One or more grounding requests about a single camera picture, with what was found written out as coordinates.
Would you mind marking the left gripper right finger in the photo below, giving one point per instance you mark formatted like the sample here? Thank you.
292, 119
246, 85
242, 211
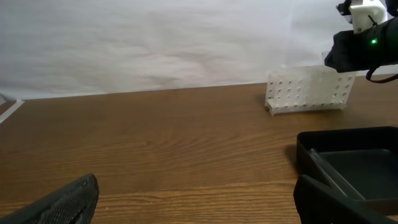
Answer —
323, 208

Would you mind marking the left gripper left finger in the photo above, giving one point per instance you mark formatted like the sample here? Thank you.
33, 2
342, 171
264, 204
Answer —
62, 202

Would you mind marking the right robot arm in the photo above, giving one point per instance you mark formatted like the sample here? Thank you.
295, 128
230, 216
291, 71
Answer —
357, 53

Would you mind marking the black tray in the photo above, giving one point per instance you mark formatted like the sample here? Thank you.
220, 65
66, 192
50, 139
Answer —
373, 168

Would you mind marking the white test tube rack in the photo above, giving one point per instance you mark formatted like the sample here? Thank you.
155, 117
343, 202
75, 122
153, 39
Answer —
308, 87

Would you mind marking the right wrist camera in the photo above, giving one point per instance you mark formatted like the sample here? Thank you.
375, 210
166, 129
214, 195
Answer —
367, 15

